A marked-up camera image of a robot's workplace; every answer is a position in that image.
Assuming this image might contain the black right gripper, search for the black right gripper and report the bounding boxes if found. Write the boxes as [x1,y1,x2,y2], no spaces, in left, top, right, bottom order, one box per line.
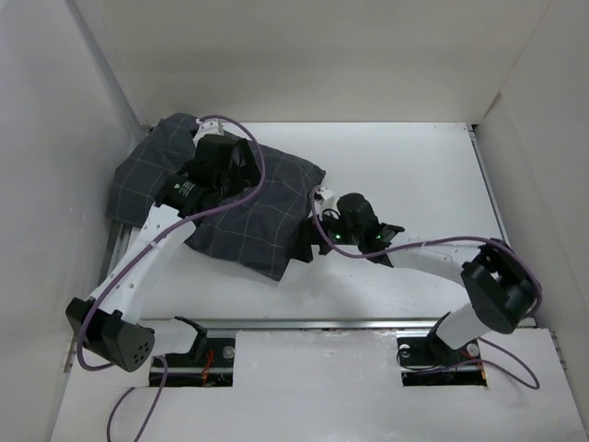
[285,206,363,263]

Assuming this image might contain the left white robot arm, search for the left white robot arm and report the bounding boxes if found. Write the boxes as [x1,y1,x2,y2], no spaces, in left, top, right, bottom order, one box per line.
[65,134,265,372]

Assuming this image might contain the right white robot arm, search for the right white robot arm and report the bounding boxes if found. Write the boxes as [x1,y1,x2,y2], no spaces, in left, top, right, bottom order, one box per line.
[289,186,542,364]

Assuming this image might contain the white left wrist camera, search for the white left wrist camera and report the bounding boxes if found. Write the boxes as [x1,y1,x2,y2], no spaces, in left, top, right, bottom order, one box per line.
[190,118,225,145]

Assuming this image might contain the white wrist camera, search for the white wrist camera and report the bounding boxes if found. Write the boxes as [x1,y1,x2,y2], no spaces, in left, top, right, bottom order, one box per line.
[190,118,225,145]
[312,185,339,213]

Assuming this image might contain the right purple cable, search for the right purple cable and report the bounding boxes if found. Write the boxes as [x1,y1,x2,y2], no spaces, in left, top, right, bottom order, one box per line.
[308,183,543,390]

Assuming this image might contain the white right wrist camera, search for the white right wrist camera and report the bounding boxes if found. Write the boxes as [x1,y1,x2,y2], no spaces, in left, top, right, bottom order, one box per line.
[312,185,339,213]

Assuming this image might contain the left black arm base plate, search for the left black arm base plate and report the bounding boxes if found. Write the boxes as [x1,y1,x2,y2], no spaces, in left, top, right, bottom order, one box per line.
[164,337,236,388]

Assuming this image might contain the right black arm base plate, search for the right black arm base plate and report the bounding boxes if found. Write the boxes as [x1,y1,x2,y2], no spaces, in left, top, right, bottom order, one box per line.
[396,336,487,387]

